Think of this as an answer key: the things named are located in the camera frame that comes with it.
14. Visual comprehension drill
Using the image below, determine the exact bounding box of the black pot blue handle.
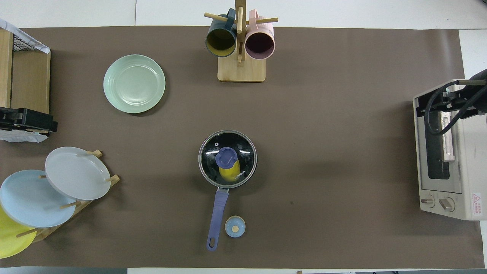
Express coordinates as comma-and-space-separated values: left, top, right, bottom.
198, 130, 258, 252

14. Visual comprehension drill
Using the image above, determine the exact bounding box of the yellow potato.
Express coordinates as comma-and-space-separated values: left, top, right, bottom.
219, 160, 241, 182

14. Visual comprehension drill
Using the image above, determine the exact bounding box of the yellow plate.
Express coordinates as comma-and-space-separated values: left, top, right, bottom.
0, 205, 37, 259

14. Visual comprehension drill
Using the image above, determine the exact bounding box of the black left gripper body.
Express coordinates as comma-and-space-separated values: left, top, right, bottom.
0, 108, 25, 130

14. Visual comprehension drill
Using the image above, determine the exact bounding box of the wooden shelf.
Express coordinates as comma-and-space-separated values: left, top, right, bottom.
0, 29, 51, 115

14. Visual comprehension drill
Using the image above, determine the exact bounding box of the white crumpled cloth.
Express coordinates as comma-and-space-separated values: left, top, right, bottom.
0, 18, 51, 54
0, 129, 49, 143

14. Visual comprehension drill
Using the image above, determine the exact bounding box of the pale green plate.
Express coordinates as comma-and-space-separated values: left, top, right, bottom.
103, 54, 166, 114

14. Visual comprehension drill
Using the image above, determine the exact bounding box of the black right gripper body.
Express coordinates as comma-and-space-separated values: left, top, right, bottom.
450, 68, 487, 114

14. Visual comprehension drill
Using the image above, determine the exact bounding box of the wooden mug tree stand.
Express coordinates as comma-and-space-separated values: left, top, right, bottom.
204, 0, 279, 83

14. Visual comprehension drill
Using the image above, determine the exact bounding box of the light blue plate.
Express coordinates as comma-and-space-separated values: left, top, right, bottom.
0, 170, 76, 228

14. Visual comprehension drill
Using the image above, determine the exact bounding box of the small blue round dish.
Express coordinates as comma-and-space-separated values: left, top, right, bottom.
225, 215, 246, 238

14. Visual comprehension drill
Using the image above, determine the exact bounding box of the black wire basket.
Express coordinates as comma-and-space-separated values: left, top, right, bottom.
13, 32, 30, 52

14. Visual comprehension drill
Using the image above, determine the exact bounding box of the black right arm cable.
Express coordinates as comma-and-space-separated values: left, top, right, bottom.
424, 79, 487, 136

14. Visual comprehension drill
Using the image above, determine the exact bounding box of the pink ribbed mug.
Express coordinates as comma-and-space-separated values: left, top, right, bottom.
245, 10, 275, 60

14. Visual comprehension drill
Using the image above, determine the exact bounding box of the beige toaster oven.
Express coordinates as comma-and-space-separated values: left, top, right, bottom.
413, 79, 487, 221

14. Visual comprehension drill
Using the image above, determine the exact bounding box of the wooden plate rack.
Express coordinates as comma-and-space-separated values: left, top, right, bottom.
15, 150, 121, 243

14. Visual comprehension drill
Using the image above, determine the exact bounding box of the brown table mat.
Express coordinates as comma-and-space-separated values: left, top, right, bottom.
0, 26, 485, 269

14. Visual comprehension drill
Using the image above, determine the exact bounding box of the dark blue mug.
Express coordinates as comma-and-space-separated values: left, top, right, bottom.
205, 8, 238, 58

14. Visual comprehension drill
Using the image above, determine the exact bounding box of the grey plate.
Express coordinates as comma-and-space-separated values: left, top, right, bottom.
45, 147, 111, 201

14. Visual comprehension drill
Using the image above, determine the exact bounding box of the glass lid blue knob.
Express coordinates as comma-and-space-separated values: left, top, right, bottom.
198, 130, 257, 189

